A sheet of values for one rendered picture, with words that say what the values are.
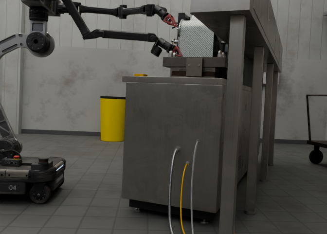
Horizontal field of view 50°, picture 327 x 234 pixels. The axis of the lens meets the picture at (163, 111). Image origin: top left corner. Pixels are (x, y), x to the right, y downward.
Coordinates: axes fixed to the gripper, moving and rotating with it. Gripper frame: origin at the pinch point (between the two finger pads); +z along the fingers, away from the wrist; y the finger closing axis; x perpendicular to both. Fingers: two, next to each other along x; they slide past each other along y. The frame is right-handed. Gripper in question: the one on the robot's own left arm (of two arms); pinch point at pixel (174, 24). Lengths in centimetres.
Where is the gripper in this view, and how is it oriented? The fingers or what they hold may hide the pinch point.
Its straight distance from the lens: 256.6
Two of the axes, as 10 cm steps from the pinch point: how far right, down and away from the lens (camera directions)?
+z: 6.9, 6.8, -2.4
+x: 6.3, -7.3, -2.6
